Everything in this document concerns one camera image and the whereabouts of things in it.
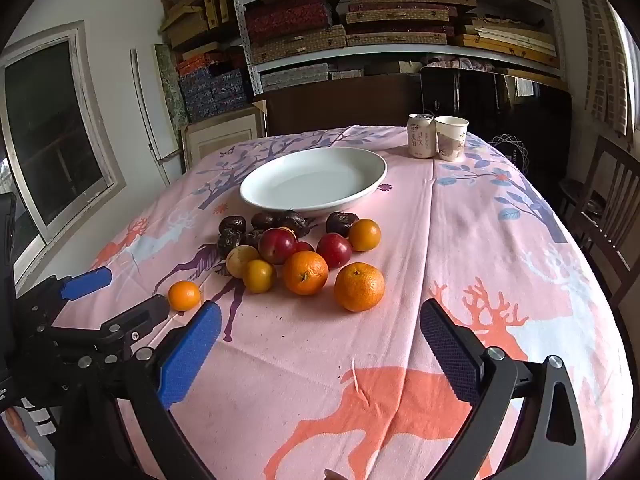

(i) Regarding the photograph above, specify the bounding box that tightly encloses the patterned curtain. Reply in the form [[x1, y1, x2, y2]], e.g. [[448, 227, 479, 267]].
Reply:
[[575, 0, 633, 136]]

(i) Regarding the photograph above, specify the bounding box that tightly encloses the small yellow-orange citrus fruit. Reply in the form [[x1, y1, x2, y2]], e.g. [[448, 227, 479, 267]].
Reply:
[[348, 218, 382, 252], [242, 259, 277, 294], [167, 280, 202, 312]]

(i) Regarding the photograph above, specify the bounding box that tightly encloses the dark wooden board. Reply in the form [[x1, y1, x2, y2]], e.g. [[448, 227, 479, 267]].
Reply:
[[252, 74, 423, 137]]

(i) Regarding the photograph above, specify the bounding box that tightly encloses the white metal shelf rack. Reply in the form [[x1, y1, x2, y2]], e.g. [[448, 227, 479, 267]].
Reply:
[[225, 0, 568, 98]]

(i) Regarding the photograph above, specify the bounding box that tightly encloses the white leaning strip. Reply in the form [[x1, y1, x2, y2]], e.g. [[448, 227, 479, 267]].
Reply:
[[130, 49, 171, 186]]

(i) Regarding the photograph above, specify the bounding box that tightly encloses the white beverage can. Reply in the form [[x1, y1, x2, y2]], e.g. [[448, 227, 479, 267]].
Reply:
[[407, 113, 437, 159]]

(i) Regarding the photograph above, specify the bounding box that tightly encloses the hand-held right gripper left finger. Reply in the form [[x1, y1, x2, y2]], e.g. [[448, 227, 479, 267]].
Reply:
[[52, 302, 222, 480]]

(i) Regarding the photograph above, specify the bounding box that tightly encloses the dark wooden chair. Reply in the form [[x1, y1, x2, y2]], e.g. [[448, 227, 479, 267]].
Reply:
[[557, 135, 640, 311]]

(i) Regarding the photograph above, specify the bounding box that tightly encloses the white paper cup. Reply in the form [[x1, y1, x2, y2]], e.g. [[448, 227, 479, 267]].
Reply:
[[434, 116, 470, 162]]

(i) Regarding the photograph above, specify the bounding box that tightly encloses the pile of cardboard boxes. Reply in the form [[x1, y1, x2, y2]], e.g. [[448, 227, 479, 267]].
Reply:
[[160, 0, 236, 61]]

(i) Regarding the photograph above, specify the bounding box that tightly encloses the large red plum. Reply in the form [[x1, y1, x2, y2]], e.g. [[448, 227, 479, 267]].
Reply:
[[258, 227, 298, 265], [316, 232, 353, 269]]

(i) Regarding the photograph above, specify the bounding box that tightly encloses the pale picture frame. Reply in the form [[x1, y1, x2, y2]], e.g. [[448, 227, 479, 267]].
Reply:
[[180, 109, 268, 171]]

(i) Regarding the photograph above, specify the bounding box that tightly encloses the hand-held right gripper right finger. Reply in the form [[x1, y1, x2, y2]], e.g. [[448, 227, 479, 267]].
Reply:
[[419, 298, 587, 480]]

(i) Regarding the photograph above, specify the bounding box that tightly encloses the bright window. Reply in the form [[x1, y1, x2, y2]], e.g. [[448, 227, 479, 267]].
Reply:
[[617, 10, 640, 131]]

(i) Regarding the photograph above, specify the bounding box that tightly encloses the stack of woven boxes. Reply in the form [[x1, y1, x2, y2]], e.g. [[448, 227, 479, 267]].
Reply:
[[235, 0, 561, 92]]

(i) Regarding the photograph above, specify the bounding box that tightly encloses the white plate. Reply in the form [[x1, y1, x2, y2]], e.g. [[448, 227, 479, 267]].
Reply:
[[239, 147, 388, 212]]

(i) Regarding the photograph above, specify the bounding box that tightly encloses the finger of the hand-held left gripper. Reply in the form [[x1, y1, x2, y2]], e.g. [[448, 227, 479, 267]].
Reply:
[[25, 266, 113, 311], [97, 294, 171, 351]]

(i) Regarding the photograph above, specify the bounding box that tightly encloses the pink printed tablecloth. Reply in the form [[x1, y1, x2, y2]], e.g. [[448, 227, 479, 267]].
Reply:
[[50, 125, 626, 480]]

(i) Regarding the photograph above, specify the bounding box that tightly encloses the large orange tangerine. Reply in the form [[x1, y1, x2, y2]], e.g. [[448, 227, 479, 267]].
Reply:
[[334, 262, 386, 312], [282, 250, 330, 296]]

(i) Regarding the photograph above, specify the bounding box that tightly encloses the white framed window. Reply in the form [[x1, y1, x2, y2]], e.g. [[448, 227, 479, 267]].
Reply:
[[0, 20, 126, 281]]

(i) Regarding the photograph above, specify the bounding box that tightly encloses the stack of blue patterned boxes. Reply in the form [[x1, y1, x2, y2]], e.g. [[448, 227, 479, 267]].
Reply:
[[177, 52, 251, 123]]

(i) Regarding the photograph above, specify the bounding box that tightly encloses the green marbled panel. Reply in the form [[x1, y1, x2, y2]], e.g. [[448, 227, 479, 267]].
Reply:
[[154, 44, 191, 128]]

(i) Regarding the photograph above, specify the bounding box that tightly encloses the pink folded cloth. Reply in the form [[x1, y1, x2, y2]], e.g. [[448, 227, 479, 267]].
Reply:
[[430, 57, 496, 71]]

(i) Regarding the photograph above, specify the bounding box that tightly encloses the pale yellow plum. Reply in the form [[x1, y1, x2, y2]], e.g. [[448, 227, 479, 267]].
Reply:
[[226, 245, 261, 279]]

